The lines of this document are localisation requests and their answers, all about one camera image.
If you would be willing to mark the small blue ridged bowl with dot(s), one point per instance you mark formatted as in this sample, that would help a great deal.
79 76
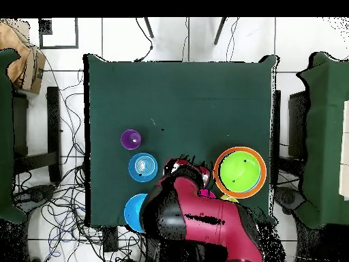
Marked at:
143 167

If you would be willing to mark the large green bowl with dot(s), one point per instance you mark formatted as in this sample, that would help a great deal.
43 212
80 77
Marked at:
240 170

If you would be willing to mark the large blue bowl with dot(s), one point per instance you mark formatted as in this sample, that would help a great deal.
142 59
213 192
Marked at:
259 183
132 210

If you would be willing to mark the large orange bowl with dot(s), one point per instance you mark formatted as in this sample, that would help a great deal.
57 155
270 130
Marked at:
264 174

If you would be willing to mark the purple cup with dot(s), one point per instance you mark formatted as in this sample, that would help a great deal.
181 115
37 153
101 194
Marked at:
131 139

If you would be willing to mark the translucent yellow-green cup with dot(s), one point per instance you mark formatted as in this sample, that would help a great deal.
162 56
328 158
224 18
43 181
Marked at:
229 198

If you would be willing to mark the dark green tablecloth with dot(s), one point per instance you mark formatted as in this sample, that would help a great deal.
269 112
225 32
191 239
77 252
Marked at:
177 95

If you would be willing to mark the black power brick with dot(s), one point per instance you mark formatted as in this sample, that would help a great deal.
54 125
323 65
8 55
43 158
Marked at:
110 240

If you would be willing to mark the black box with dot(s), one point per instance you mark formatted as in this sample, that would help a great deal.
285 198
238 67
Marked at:
297 122

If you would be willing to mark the black floor stand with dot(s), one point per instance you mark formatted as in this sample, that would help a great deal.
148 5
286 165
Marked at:
53 122

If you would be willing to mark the black tripod leg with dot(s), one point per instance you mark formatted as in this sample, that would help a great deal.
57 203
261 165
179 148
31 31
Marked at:
219 31
149 27

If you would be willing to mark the green cloth side table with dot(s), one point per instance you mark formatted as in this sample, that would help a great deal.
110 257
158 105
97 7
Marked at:
5 136
324 136

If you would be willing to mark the cardboard box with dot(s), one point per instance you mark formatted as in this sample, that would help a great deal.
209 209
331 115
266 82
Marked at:
34 68

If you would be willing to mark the black robot pedestal leg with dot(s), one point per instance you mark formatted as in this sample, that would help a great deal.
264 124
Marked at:
287 198
35 195

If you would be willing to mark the black square floor frame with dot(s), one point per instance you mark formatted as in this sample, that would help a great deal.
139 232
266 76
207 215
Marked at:
45 27

